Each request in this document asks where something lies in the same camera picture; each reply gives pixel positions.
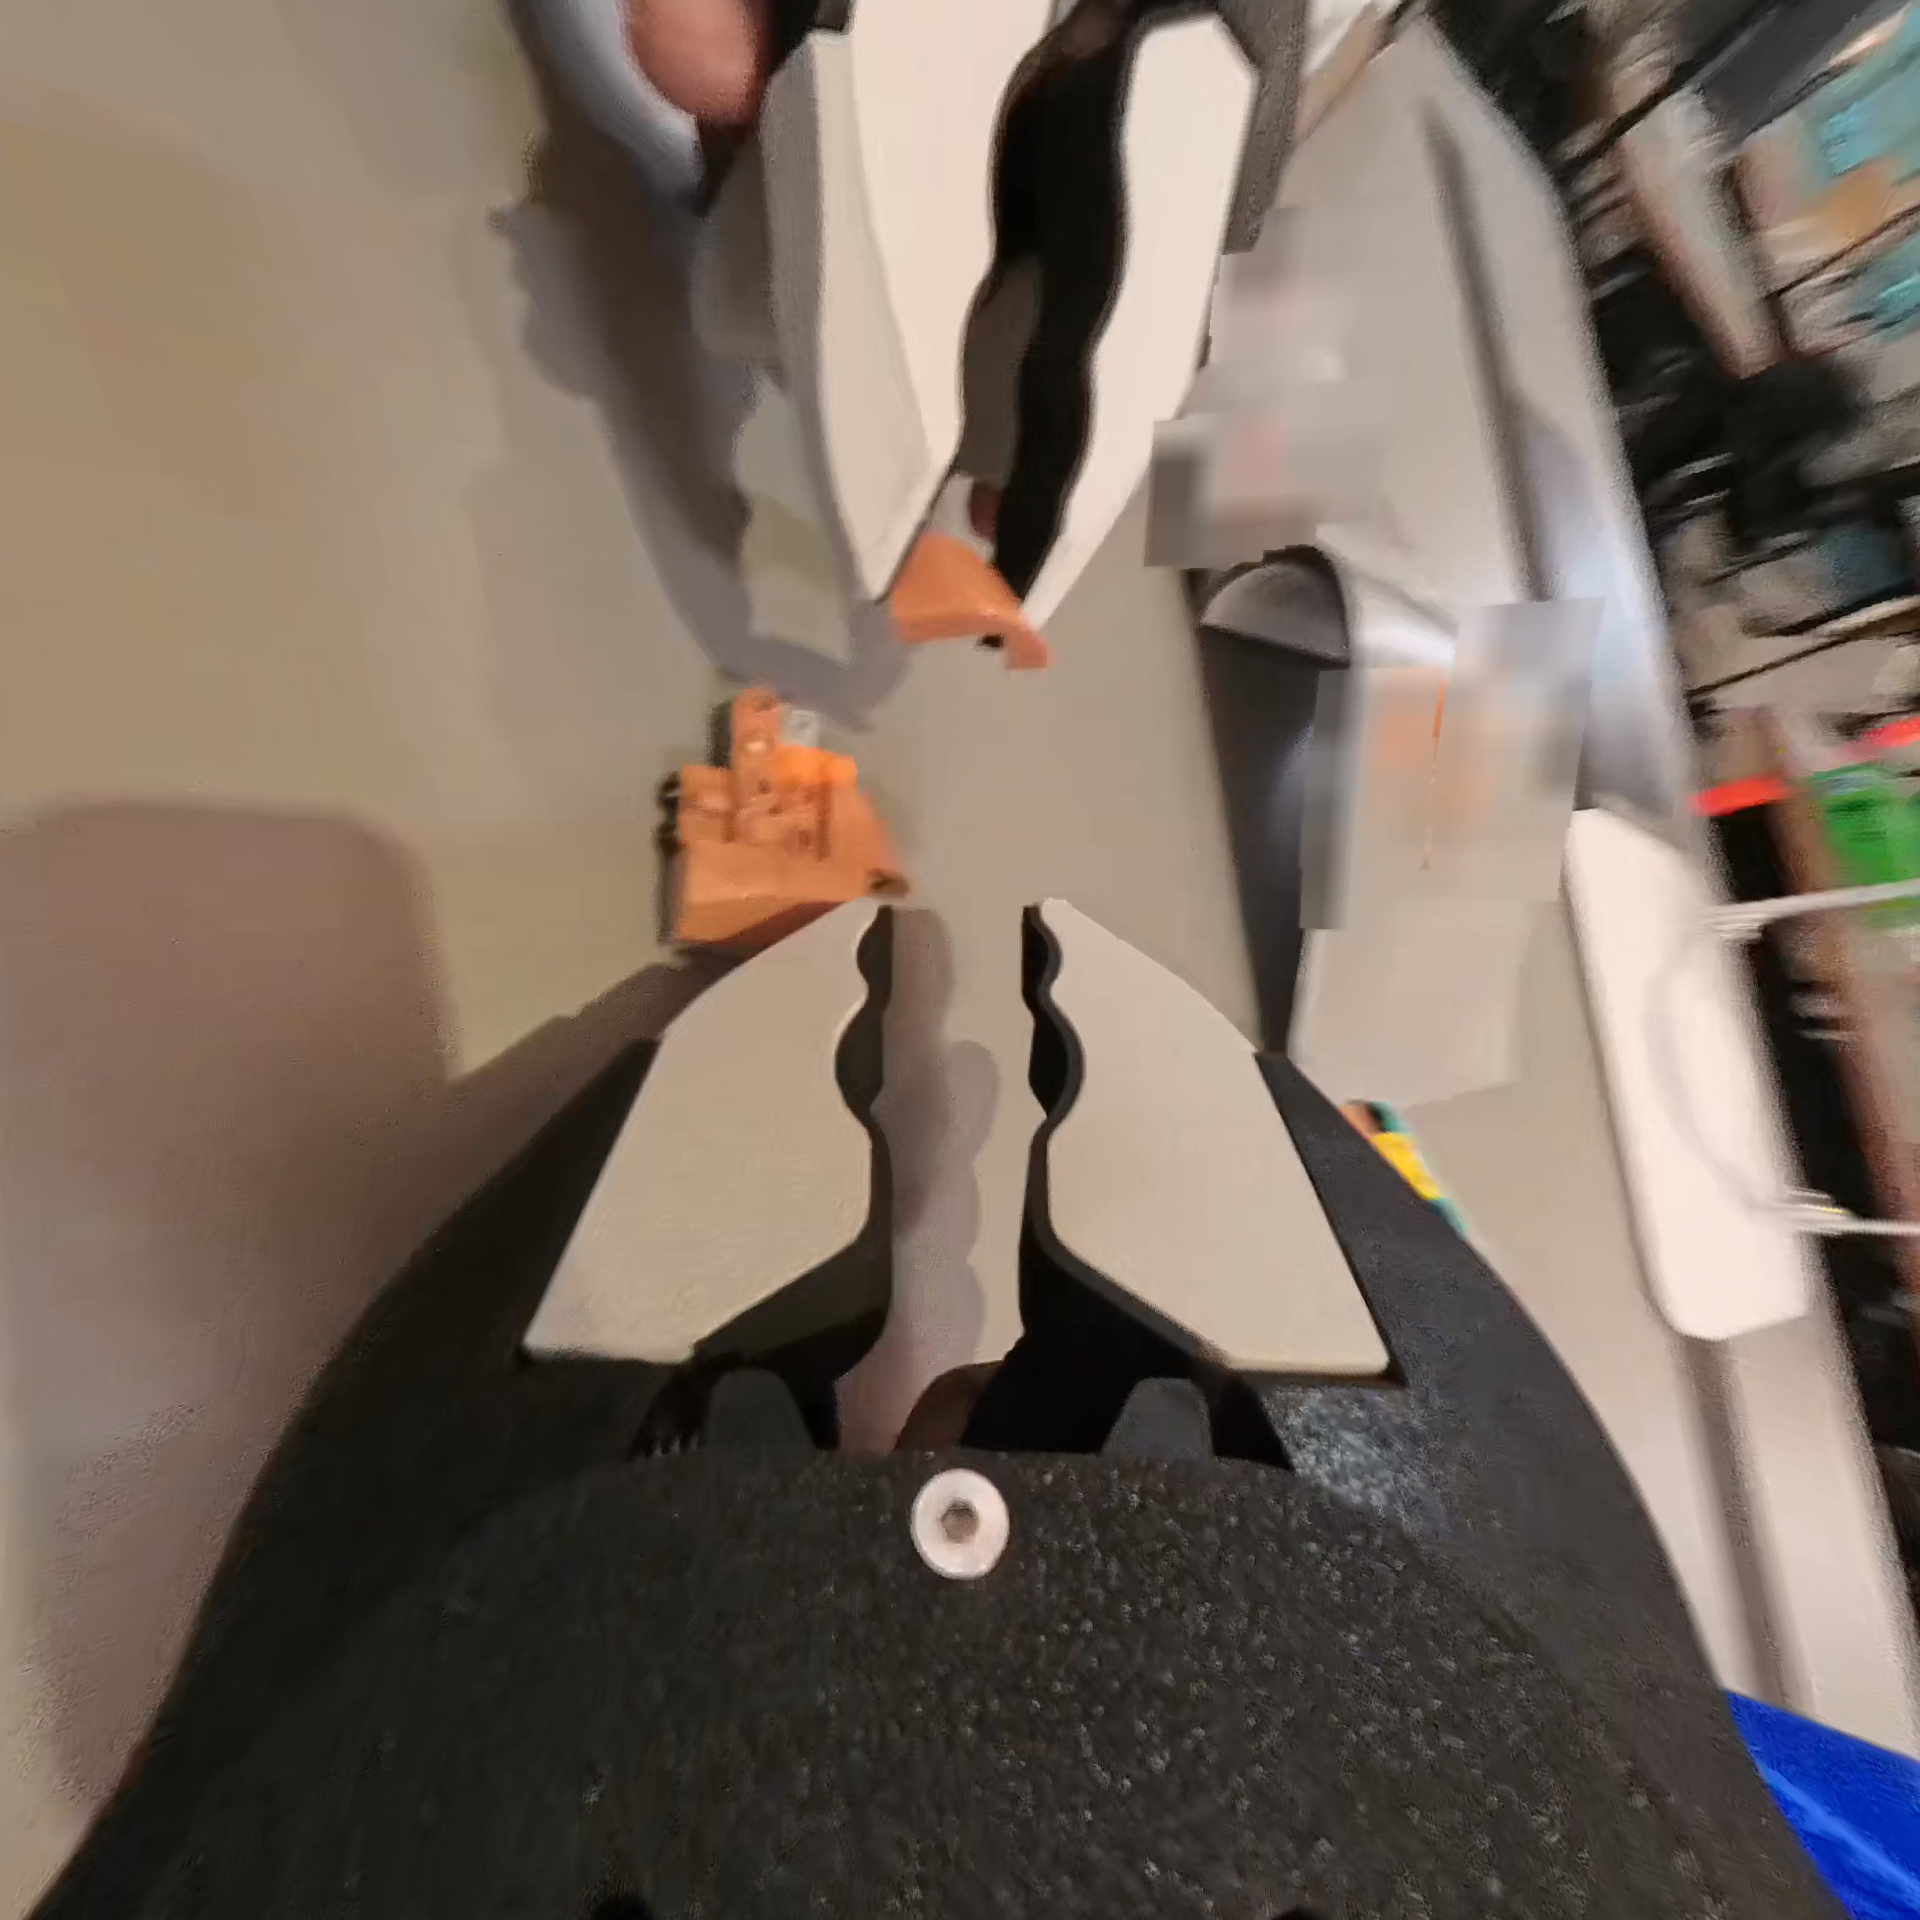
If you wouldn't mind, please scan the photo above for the brown toy brick vehicle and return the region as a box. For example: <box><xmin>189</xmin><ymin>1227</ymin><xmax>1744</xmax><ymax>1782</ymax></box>
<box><xmin>1339</xmin><ymin>1097</ymin><xmax>1470</xmax><ymax>1239</ymax></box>

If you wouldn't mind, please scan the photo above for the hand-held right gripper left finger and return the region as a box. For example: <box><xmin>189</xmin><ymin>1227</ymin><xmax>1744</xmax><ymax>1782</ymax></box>
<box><xmin>522</xmin><ymin>897</ymin><xmax>897</xmax><ymax>1375</ymax></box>

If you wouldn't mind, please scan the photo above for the person's right hand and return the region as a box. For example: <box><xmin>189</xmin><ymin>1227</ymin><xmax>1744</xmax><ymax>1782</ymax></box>
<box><xmin>897</xmin><ymin>1363</ymin><xmax>1009</xmax><ymax>1455</ymax></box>

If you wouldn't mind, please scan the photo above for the blue plastic bin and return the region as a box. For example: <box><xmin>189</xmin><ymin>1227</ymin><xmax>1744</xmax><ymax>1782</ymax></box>
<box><xmin>1722</xmin><ymin>1687</ymin><xmax>1920</xmax><ymax>1920</ymax></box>

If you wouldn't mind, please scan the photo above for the green crate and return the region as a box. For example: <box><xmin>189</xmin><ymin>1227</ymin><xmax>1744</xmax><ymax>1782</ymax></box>
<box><xmin>1812</xmin><ymin>762</ymin><xmax>1920</xmax><ymax>889</ymax></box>

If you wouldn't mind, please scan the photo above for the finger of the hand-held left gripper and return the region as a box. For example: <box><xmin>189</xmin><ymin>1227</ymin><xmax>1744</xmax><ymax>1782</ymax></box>
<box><xmin>990</xmin><ymin>17</ymin><xmax>1264</xmax><ymax>637</ymax></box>
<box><xmin>756</xmin><ymin>24</ymin><xmax>1052</xmax><ymax>641</ymax></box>

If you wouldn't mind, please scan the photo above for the brown toy brick assembly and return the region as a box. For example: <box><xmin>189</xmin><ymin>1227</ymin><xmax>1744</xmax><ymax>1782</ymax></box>
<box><xmin>657</xmin><ymin>689</ymin><xmax>913</xmax><ymax>951</ymax></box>

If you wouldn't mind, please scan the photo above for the open grey booklet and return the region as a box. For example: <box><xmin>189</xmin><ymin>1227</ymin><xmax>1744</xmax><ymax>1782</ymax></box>
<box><xmin>1184</xmin><ymin>47</ymin><xmax>1667</xmax><ymax>1081</ymax></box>

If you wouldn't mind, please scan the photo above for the white stand with flat base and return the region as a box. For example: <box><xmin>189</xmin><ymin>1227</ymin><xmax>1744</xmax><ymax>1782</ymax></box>
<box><xmin>1560</xmin><ymin>809</ymin><xmax>1920</xmax><ymax>1341</ymax></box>

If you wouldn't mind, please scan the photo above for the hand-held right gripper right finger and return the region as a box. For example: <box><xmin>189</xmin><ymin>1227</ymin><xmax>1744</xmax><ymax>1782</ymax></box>
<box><xmin>1020</xmin><ymin>897</ymin><xmax>1394</xmax><ymax>1384</ymax></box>

